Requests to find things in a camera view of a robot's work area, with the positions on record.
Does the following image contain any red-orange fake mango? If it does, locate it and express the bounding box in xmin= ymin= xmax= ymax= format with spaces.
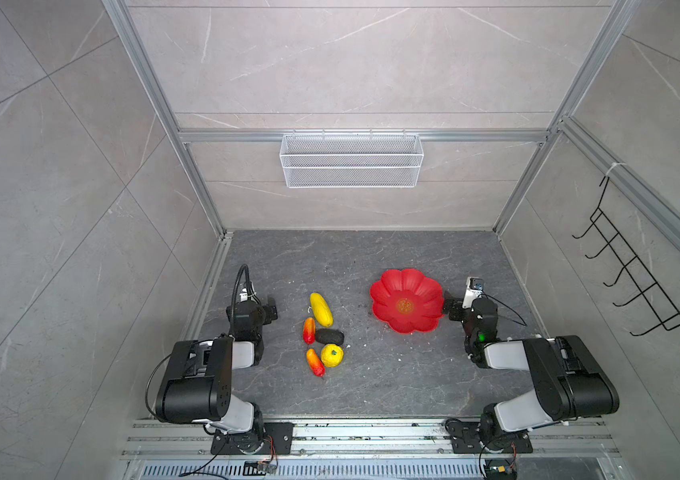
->
xmin=305 ymin=349 xmax=326 ymax=377
xmin=302 ymin=318 xmax=316 ymax=345

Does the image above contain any long yellow fake fruit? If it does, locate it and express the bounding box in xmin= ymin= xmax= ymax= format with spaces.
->
xmin=310 ymin=293 xmax=334 ymax=328

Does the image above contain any dark fake avocado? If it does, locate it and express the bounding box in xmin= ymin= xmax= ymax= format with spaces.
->
xmin=315 ymin=328 xmax=345 ymax=346

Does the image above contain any round yellow fake lemon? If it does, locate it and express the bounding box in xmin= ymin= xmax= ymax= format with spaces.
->
xmin=320 ymin=344 xmax=344 ymax=368

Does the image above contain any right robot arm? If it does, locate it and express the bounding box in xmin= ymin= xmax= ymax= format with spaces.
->
xmin=442 ymin=294 xmax=620 ymax=453

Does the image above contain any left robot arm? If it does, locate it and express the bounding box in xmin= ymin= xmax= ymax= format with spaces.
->
xmin=144 ymin=264 xmax=278 ymax=454

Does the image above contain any red flower-shaped fruit bowl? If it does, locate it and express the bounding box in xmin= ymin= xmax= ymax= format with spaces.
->
xmin=369 ymin=269 xmax=444 ymax=334

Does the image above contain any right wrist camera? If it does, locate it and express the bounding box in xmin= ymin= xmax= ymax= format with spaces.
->
xmin=462 ymin=276 xmax=484 ymax=309

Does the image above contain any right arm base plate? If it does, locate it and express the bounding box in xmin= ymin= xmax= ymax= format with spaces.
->
xmin=444 ymin=418 xmax=533 ymax=455

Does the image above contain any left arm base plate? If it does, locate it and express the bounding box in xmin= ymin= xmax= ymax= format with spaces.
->
xmin=210 ymin=421 xmax=295 ymax=456

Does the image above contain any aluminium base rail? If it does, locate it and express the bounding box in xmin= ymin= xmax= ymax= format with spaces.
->
xmin=110 ymin=417 xmax=632 ymax=479

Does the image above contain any white wire mesh basket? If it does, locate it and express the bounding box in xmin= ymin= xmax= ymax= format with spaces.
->
xmin=279 ymin=133 xmax=424 ymax=189

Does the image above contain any black wire hook rack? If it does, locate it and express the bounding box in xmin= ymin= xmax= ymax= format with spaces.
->
xmin=571 ymin=175 xmax=680 ymax=338

